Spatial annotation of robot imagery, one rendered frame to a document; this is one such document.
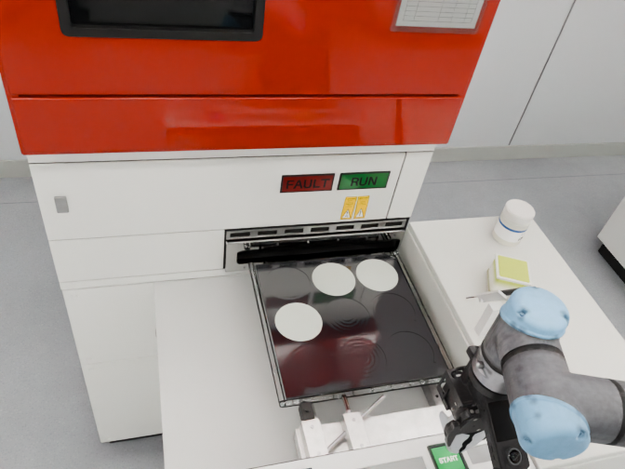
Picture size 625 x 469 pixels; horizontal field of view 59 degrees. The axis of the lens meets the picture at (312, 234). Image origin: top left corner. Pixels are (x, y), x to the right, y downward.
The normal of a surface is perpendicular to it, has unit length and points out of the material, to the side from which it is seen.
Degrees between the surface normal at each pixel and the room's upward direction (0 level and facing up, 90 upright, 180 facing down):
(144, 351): 90
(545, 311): 0
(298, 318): 0
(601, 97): 90
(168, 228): 90
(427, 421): 0
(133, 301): 90
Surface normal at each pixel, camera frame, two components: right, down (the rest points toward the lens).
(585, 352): 0.14, -0.72
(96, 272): 0.24, 0.69
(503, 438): 0.22, -0.29
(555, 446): -0.06, 0.68
